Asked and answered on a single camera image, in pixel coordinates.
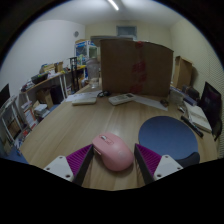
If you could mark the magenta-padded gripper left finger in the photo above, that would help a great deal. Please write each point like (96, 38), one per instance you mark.
(77, 160)

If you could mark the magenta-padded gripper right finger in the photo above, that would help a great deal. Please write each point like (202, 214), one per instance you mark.
(150, 159)

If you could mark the pink computer mouse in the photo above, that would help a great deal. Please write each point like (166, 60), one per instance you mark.
(113, 151)

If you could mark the blue round mouse pad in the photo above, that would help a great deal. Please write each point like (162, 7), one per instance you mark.
(166, 135)

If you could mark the black marker pen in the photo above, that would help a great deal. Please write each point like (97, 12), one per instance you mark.
(191, 126)

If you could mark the white paper sheet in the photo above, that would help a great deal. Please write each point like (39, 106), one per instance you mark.
(151, 101)
(78, 96)

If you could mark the white flat rectangular device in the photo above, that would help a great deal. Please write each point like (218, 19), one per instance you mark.
(84, 101)

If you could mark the white open book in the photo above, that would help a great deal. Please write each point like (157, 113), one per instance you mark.
(199, 117)

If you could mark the white remote control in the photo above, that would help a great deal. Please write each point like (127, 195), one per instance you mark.
(121, 99)

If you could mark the translucent plastic cup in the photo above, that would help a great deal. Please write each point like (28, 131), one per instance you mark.
(176, 97)

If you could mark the low white book shelf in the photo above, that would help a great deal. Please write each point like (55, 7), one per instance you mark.
(20, 123)

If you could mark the black waste bin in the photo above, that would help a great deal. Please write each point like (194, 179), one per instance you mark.
(57, 94)

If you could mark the small black device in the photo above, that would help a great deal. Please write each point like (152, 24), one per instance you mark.
(103, 94)

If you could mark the blue flat book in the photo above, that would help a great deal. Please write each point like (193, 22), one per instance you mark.
(186, 98)

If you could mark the black bag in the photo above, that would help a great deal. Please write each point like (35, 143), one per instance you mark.
(191, 91)

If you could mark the black office chair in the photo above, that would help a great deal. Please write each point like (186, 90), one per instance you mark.
(210, 103)

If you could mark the black tall stand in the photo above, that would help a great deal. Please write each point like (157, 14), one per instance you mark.
(74, 75)

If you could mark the clear plastic water jug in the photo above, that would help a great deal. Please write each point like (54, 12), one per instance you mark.
(93, 73)

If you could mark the tall open cardboard box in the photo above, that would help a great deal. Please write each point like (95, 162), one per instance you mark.
(183, 73)

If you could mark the large brown cardboard box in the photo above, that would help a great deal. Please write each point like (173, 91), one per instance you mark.
(133, 66)

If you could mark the black monitor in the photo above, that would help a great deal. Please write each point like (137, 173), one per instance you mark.
(4, 95)

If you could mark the shelf with colourful boxes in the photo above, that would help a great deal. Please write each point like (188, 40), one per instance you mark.
(83, 50)

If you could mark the grey door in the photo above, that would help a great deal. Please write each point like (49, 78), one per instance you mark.
(126, 31)

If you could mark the long ceiling light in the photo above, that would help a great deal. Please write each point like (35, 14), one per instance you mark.
(113, 4)

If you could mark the round wall clock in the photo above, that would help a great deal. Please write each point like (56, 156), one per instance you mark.
(76, 34)

